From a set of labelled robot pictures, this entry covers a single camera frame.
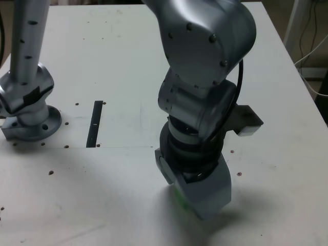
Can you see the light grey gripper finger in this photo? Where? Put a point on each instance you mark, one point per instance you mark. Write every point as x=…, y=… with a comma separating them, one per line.
x=210, y=194

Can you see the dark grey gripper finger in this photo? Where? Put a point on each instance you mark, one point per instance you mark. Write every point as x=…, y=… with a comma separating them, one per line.
x=158, y=161

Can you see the green cube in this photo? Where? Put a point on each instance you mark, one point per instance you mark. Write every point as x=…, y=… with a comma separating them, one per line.
x=180, y=197

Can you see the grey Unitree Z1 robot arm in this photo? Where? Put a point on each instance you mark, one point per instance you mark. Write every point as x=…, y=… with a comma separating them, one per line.
x=205, y=38

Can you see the black tape strip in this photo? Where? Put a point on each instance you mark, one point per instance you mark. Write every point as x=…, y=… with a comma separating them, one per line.
x=94, y=123

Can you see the dark gripper camera mount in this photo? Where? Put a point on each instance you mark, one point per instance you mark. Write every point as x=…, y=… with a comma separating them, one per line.
x=246, y=115

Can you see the white metal frame leg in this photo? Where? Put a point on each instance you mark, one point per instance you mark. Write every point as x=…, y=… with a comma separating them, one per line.
x=294, y=23

